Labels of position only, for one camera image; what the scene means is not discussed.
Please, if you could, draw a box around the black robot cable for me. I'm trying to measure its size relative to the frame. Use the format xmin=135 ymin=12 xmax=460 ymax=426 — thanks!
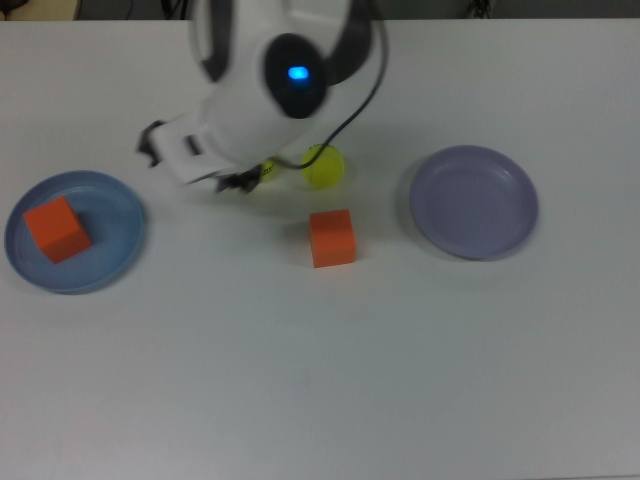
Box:
xmin=272 ymin=0 xmax=390 ymax=169

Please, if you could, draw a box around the orange foam cube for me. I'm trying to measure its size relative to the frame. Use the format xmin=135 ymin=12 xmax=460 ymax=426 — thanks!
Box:
xmin=308 ymin=208 xmax=358 ymax=270
xmin=22 ymin=195 xmax=94 ymax=265

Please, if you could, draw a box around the blue plate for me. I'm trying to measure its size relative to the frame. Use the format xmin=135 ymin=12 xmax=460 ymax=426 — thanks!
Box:
xmin=3 ymin=170 xmax=147 ymax=295

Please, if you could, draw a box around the purple plate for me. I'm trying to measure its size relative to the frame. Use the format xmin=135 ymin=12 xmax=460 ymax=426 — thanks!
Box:
xmin=408 ymin=144 xmax=540 ymax=261

